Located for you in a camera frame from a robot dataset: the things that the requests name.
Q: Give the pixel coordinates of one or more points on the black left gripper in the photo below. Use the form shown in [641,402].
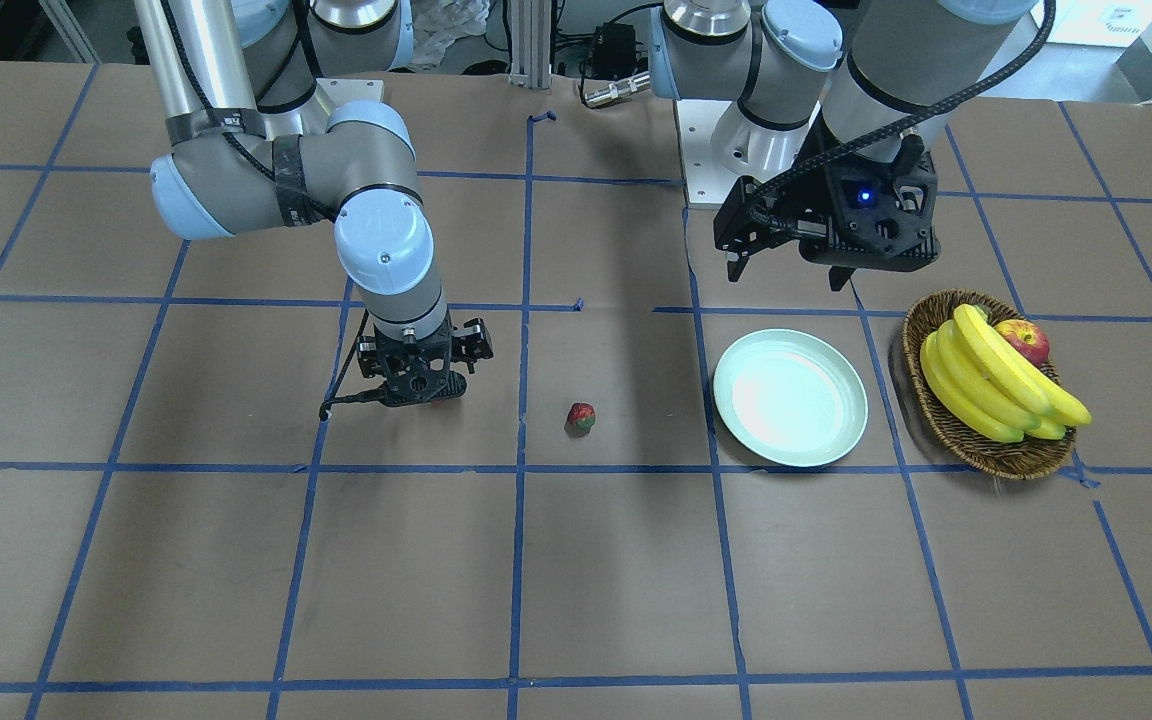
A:
[804,192]

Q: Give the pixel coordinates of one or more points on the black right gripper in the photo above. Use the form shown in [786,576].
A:
[472,343]

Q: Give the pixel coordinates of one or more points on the strawberry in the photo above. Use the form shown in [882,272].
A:
[580,419]

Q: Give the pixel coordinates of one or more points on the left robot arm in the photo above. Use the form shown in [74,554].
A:
[828,131]

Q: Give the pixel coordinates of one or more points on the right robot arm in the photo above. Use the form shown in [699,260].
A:
[258,142]

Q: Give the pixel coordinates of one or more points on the light green plate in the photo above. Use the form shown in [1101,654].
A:
[790,397]

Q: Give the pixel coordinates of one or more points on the yellow banana bunch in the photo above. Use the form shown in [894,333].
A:
[990,387]

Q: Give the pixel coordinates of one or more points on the red yellow apple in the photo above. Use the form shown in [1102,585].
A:
[1027,338]

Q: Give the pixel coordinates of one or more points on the black power adapter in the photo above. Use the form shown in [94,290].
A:
[613,54]

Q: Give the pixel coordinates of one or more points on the brown wicker basket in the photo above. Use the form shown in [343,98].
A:
[934,428]

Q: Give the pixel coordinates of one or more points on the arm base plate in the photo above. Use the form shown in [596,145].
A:
[334,92]
[726,170]

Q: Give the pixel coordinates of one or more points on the aluminium frame post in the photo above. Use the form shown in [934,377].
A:
[530,35]

